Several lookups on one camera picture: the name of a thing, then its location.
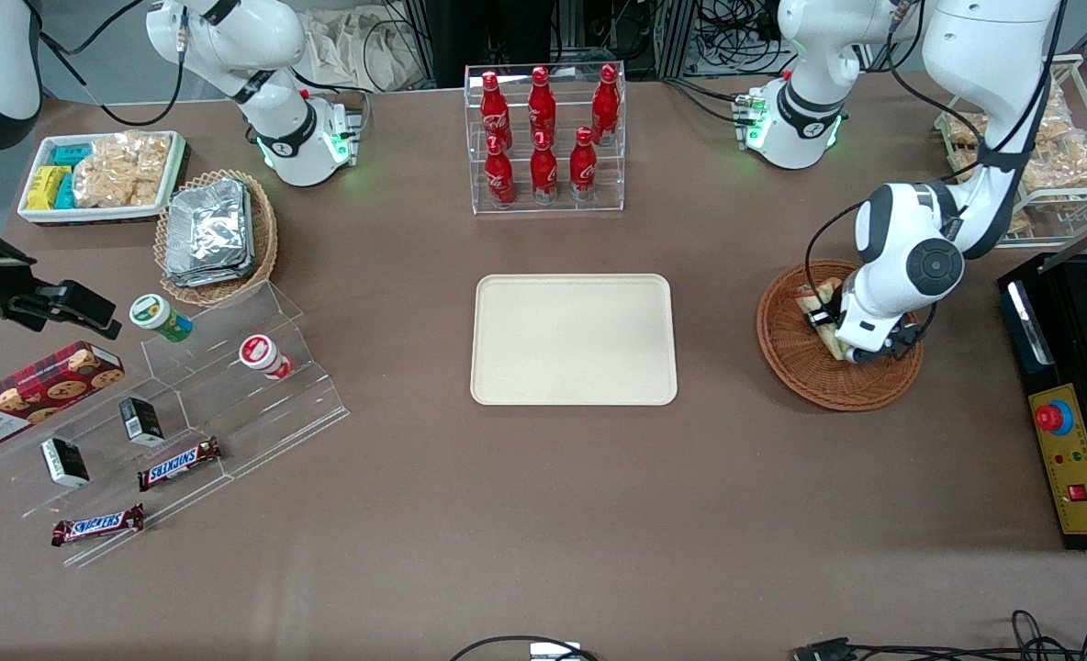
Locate clear acrylic bottle rack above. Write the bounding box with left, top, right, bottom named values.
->
left=464, top=62, right=627, bottom=216

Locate light wicker oval basket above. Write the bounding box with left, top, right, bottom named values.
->
left=154, top=169, right=279, bottom=308

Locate beige cloth bag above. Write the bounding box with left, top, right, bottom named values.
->
left=303, top=9, right=434, bottom=93

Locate silver foil pack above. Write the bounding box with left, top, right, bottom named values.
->
left=163, top=248, right=258, bottom=289
left=170, top=180, right=251, bottom=269

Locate tangled black cable bundle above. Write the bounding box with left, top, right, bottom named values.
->
left=1010, top=610, right=1087, bottom=661

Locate black connector with cable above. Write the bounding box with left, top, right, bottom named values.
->
left=791, top=637, right=1022, bottom=661

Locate beige plastic serving tray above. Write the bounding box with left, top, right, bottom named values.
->
left=470, top=274, right=678, bottom=407

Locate brown Snickers bar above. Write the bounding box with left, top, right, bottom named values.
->
left=137, top=437, right=224, bottom=492
left=51, top=503, right=146, bottom=548

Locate white wire rack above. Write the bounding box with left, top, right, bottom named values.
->
left=934, top=55, right=1087, bottom=249

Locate triangular sandwich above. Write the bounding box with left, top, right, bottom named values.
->
left=794, top=278, right=849, bottom=362

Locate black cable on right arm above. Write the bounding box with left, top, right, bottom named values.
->
left=37, top=0, right=186, bottom=128

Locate black appliance with yellow panel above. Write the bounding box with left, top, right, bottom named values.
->
left=998, top=207, right=1087, bottom=552

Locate clear acrylic stepped stand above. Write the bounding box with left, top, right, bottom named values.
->
left=0, top=280, right=352, bottom=568

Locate black cable with white plug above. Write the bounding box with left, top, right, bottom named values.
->
left=450, top=635, right=600, bottom=661

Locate red tartan cookie box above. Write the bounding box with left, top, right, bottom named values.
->
left=0, top=341, right=126, bottom=453

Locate white rectangular snack tray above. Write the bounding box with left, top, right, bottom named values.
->
left=17, top=130, right=186, bottom=226

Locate green snack cup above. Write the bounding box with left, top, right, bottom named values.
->
left=129, top=294, right=194, bottom=343

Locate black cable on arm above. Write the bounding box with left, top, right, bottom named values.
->
left=37, top=0, right=186, bottom=128
left=804, top=0, right=1070, bottom=368

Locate small black box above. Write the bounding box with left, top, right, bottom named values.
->
left=119, top=397, right=165, bottom=448
left=40, top=437, right=91, bottom=488

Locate red snack cup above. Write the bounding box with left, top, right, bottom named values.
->
left=239, top=335, right=293, bottom=380

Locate brown wicker round basket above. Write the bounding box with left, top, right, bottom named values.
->
left=756, top=259, right=925, bottom=412

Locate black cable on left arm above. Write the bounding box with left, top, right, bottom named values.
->
left=804, top=0, right=1070, bottom=368

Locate red cola bottle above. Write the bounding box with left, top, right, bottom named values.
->
left=530, top=129, right=560, bottom=205
left=527, top=66, right=558, bottom=146
left=485, top=135, right=517, bottom=207
left=591, top=62, right=622, bottom=146
left=568, top=127, right=599, bottom=201
left=479, top=71, right=512, bottom=152

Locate yellow snack pack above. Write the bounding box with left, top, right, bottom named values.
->
left=27, top=165, right=72, bottom=211

